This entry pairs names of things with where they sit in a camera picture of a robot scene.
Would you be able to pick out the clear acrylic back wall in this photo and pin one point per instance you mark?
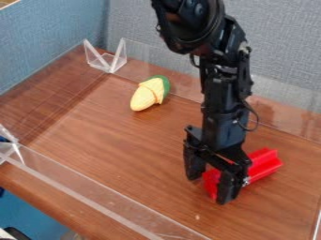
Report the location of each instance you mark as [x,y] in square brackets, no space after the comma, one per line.
[286,107]

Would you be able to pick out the clear acrylic left bracket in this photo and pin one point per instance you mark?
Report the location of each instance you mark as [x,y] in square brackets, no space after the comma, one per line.
[10,146]

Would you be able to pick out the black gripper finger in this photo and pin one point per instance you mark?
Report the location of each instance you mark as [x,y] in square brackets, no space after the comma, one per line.
[194,162]
[232,181]

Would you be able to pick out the black object bottom left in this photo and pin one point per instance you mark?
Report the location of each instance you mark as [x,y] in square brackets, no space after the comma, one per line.
[15,233]

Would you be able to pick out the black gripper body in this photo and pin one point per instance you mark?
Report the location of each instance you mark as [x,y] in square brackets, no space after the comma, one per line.
[230,159]

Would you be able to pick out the yellow green toy corn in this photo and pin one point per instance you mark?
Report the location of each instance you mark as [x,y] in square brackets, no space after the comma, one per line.
[150,93]

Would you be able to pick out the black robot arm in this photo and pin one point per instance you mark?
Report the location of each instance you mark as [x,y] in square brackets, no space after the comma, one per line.
[198,29]

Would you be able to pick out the clear acrylic front wall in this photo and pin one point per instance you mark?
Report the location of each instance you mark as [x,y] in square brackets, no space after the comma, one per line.
[121,208]

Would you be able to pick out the clear acrylic corner bracket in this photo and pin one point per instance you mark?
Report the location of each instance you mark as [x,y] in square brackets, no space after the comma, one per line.
[106,62]

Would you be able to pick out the red plastic block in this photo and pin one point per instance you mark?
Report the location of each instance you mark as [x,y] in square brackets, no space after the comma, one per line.
[265,164]

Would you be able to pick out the clear acrylic wall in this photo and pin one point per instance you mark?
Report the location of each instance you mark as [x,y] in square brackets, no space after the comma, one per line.
[286,107]
[121,208]

